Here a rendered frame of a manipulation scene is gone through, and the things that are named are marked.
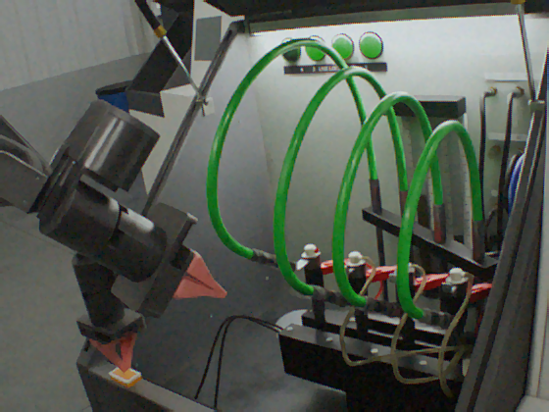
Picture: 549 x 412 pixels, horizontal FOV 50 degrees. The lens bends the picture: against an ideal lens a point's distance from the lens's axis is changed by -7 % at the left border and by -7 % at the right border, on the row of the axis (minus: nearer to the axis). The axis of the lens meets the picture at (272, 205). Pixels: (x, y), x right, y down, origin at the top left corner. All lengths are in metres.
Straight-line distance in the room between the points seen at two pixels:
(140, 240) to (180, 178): 0.61
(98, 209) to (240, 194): 0.76
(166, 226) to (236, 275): 0.72
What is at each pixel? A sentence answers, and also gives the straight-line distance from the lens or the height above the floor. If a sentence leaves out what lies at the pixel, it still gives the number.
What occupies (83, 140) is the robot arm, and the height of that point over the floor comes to 1.40.
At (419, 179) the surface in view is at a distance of 0.69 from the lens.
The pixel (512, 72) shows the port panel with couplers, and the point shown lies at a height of 1.33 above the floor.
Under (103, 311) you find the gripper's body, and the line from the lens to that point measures 0.95.
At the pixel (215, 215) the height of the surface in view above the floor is 1.24.
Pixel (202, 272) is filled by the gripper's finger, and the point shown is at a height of 1.25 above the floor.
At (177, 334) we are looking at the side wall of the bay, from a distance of 1.22.
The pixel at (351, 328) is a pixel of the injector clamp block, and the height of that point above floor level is 0.98.
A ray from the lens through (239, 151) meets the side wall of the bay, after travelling 1.27.
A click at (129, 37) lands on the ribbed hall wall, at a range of 8.35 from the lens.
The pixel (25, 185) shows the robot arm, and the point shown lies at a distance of 0.53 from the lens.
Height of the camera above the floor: 1.50
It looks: 19 degrees down
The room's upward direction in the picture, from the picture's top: 9 degrees counter-clockwise
